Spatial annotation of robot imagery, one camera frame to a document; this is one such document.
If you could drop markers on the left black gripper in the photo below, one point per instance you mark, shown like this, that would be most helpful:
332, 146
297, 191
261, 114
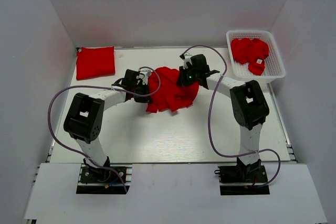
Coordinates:
143, 99

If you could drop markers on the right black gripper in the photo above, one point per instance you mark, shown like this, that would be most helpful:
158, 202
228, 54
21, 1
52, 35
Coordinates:
182, 80

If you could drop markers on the red t shirt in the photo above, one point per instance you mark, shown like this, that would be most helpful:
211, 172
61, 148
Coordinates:
95, 62
168, 95

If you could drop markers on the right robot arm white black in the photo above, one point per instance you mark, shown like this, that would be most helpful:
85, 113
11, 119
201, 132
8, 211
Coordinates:
249, 105

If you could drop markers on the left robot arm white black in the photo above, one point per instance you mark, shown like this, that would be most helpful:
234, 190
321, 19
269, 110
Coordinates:
84, 118

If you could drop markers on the red shirts pile in basket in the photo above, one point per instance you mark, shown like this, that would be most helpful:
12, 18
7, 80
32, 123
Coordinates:
252, 52

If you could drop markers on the white plastic basket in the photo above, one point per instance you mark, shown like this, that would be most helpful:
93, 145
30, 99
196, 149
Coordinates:
274, 68

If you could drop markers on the white front cover board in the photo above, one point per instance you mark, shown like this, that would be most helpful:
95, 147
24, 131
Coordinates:
186, 193

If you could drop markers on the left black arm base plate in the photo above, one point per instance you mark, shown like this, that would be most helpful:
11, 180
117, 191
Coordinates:
103, 182

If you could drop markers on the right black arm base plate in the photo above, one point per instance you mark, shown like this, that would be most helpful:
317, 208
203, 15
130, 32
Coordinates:
233, 183

